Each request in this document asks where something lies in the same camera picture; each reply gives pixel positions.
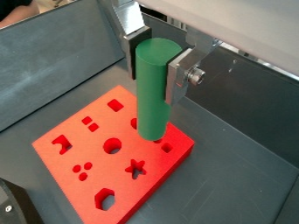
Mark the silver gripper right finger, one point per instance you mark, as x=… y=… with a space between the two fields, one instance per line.
x=183 y=67

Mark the green cylinder peg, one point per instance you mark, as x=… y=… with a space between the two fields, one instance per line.
x=152 y=55

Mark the red shape sorting block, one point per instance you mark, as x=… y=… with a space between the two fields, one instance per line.
x=107 y=168

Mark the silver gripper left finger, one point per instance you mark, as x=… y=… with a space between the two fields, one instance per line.
x=134 y=30

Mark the black round object bottom left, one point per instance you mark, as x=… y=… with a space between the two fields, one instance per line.
x=16 y=207

